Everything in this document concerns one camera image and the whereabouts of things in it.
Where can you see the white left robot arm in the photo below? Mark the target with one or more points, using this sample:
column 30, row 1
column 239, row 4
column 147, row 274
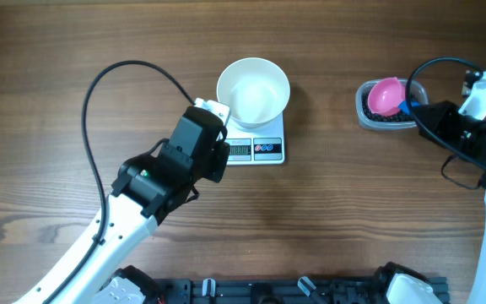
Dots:
column 147, row 188

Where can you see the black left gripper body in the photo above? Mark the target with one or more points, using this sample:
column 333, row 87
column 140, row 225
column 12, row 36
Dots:
column 213, row 168

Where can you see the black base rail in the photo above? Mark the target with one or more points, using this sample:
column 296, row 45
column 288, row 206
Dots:
column 345, row 290

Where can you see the white bowl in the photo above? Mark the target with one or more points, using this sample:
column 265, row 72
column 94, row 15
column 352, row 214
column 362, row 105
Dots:
column 256, row 90

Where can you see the clear plastic bean container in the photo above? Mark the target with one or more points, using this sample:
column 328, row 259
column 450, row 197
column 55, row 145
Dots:
column 417, row 93

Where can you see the white digital kitchen scale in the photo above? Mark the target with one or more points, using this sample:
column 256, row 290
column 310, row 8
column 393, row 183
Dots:
column 264, row 145

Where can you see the pink scoop blue handle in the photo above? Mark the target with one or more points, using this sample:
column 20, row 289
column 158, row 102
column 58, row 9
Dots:
column 388, row 98

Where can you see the black beans in container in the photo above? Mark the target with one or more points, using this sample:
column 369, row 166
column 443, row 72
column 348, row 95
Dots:
column 398, row 117

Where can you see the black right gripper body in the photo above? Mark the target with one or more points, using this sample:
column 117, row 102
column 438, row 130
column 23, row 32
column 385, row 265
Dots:
column 464, row 132

